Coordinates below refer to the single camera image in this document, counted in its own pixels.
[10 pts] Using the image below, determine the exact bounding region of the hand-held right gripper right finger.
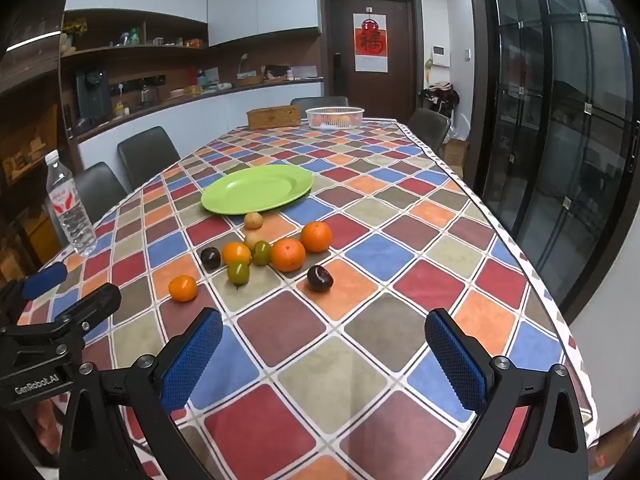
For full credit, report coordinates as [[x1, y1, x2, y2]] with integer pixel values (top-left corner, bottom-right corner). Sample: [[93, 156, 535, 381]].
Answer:
[[424, 308, 591, 480]]

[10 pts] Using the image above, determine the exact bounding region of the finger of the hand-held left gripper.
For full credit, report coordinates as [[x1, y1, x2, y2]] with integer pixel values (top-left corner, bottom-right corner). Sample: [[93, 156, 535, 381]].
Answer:
[[0, 261, 69, 328], [52, 282, 122, 348]]

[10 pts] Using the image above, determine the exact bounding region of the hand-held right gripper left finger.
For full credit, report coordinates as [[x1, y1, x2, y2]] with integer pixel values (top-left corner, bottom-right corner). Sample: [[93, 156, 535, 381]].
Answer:
[[59, 307, 224, 480]]

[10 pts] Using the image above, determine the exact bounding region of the small tangerine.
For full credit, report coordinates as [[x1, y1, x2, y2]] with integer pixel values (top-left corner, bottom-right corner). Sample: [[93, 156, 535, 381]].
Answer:
[[222, 242, 252, 266], [168, 275, 199, 303]]

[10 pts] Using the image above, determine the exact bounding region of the large orange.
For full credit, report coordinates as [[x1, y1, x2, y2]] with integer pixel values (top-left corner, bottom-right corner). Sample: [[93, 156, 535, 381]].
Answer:
[[300, 221, 333, 253], [270, 238, 306, 273]]

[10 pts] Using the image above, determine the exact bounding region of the green plate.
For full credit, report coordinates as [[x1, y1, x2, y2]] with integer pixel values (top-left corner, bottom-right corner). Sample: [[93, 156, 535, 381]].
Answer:
[[201, 164, 314, 216]]

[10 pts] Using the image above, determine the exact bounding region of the clear plastic water bottle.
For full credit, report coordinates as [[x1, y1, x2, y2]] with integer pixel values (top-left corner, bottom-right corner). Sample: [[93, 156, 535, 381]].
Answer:
[[45, 150, 98, 256]]

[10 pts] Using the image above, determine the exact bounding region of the dark grey chair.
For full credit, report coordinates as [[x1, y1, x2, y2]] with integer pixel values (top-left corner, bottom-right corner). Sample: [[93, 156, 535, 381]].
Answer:
[[117, 126, 181, 191], [406, 108, 452, 153], [290, 95, 349, 109], [50, 162, 130, 226]]

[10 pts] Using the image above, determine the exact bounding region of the checkered tablecloth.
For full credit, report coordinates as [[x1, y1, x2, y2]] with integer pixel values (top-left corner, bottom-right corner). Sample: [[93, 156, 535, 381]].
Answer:
[[15, 119, 601, 480]]

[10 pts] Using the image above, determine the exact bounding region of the black water dispenser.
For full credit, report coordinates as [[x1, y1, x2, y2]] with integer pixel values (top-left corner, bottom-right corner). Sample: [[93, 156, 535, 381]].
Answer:
[[75, 69, 112, 128]]

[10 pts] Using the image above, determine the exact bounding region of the cardboard box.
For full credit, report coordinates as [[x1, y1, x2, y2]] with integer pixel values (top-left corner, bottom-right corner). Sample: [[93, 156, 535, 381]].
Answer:
[[442, 139, 471, 177]]

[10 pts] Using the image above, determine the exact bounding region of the kitchen counter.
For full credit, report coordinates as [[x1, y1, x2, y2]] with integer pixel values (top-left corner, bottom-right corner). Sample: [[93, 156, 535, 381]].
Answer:
[[75, 77, 326, 171]]

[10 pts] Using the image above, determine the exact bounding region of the black framed glass door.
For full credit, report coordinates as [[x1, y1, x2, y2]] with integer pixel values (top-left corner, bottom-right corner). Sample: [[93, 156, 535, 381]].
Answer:
[[467, 0, 640, 321]]

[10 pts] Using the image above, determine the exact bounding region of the wicker box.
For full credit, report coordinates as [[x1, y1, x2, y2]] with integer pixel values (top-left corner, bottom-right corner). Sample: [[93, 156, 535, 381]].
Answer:
[[246, 105, 302, 129]]

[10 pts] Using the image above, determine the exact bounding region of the pile of bags and clothes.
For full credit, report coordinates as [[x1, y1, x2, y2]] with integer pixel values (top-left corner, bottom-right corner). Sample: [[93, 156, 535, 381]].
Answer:
[[419, 82, 460, 121]]

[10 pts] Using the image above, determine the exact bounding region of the white plastic basket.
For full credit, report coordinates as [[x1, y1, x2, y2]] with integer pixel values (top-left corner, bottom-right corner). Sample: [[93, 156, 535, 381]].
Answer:
[[305, 106, 366, 129]]

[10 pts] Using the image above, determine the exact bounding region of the brown wooden door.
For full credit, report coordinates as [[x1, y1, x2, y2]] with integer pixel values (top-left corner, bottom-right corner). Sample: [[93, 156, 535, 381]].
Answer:
[[319, 0, 420, 113]]

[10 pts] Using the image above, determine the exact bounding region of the red and white door poster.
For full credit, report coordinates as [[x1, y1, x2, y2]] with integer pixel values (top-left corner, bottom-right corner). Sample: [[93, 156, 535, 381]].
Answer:
[[353, 12, 390, 72]]

